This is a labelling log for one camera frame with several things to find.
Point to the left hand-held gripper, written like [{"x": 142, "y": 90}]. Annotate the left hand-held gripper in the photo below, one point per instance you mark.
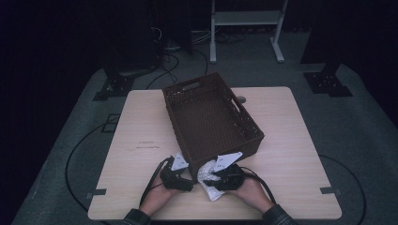
[{"x": 176, "y": 178}]

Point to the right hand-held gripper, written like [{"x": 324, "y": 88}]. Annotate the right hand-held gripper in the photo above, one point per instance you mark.
[{"x": 230, "y": 178}]

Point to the white waffle cloth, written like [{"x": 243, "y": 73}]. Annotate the white waffle cloth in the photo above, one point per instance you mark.
[{"x": 209, "y": 184}]

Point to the brown woven basket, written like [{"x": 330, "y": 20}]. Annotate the brown woven basket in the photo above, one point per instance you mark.
[{"x": 209, "y": 125}]

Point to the person's left hand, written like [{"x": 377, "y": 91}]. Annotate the person's left hand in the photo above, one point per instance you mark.
[{"x": 158, "y": 197}]

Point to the person's right hand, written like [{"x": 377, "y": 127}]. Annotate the person's right hand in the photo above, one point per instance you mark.
[{"x": 252, "y": 193}]

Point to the round grey table grommet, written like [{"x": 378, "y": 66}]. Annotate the round grey table grommet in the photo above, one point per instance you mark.
[{"x": 241, "y": 100}]

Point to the grey tape strip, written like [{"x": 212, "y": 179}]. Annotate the grey tape strip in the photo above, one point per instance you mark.
[
  {"x": 330, "y": 190},
  {"x": 97, "y": 193}
]

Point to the black stand base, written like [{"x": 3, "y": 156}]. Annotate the black stand base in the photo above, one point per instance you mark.
[
  {"x": 115, "y": 84},
  {"x": 327, "y": 81}
]

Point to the white metal stand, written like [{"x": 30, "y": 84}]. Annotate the white metal stand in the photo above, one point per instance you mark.
[{"x": 247, "y": 18}]

